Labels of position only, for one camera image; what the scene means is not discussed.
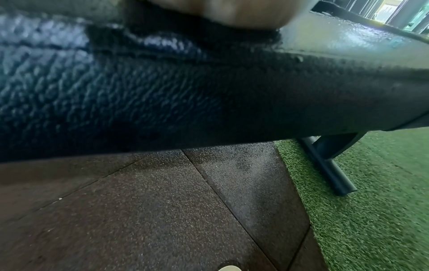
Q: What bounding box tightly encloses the person's left hand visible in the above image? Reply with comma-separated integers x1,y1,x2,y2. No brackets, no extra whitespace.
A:
147,0,296,29

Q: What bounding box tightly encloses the black padded bench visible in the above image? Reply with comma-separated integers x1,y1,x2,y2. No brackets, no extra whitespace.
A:
0,0,429,197

